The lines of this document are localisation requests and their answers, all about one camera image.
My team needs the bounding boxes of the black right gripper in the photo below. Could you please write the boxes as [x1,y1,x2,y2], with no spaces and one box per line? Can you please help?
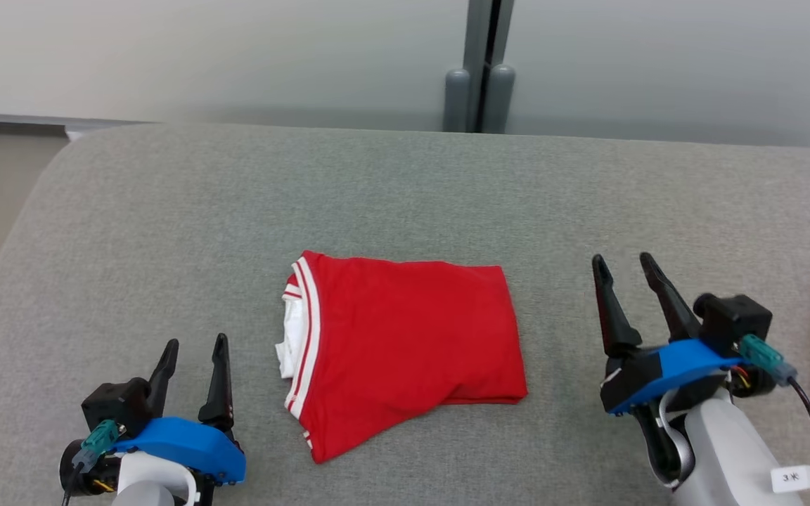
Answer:
[591,252,703,416]

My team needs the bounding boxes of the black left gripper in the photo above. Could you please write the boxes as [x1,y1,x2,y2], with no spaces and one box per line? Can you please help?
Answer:
[58,332,236,497]

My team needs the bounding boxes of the red Bulls t-shirt white sleeves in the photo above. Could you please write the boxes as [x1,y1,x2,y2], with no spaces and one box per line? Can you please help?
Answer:
[275,250,529,465]

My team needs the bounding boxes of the blue left camera mount plate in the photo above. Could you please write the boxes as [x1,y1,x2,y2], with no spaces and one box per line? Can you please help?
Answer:
[108,417,247,487]

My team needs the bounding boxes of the teal left camera cable connector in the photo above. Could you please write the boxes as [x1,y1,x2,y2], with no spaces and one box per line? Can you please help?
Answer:
[71,420,125,473]

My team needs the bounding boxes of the teal camera cable connector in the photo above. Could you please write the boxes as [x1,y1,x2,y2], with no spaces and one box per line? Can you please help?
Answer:
[71,420,125,473]
[737,334,798,386]

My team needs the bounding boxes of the teal right camera cable connector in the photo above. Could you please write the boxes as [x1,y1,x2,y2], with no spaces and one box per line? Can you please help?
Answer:
[737,334,798,386]

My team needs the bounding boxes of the white cable label tag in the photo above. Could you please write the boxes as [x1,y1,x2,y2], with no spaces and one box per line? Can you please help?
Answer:
[771,462,810,494]

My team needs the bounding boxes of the grey metal frame post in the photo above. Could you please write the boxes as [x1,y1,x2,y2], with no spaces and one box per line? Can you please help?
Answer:
[443,0,517,134]

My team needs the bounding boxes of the grey wall baseboard rail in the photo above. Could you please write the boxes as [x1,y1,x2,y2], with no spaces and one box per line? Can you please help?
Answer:
[0,105,149,141]

